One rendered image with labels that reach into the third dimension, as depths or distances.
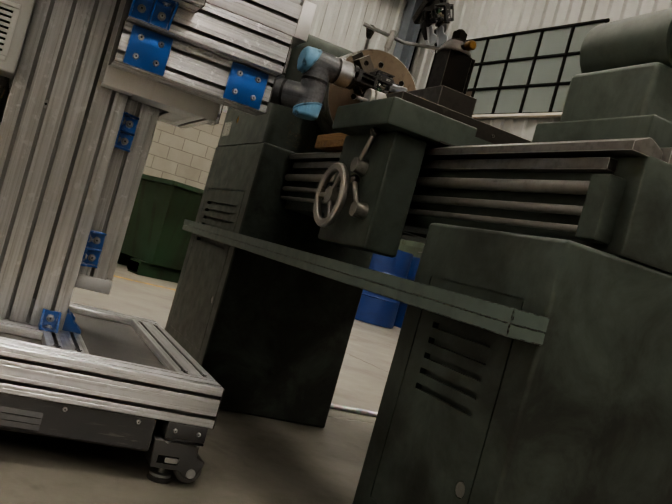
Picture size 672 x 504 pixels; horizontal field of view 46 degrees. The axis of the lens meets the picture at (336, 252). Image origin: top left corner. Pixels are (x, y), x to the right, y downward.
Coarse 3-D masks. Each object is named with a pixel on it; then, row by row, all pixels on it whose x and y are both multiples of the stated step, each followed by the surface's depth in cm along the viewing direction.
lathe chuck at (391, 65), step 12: (348, 60) 243; (372, 60) 246; (384, 60) 248; (396, 60) 250; (396, 72) 250; (408, 72) 252; (408, 84) 252; (324, 96) 244; (336, 96) 243; (348, 96) 244; (336, 108) 243; (324, 120) 248; (336, 132) 246
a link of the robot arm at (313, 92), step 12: (288, 84) 219; (300, 84) 219; (312, 84) 218; (324, 84) 219; (288, 96) 219; (300, 96) 218; (312, 96) 218; (300, 108) 218; (312, 108) 218; (312, 120) 222
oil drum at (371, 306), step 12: (372, 264) 882; (384, 264) 878; (396, 264) 881; (408, 264) 894; (360, 300) 883; (372, 300) 878; (384, 300) 879; (396, 300) 889; (360, 312) 881; (372, 312) 878; (384, 312) 881; (396, 312) 897; (372, 324) 879; (384, 324) 883
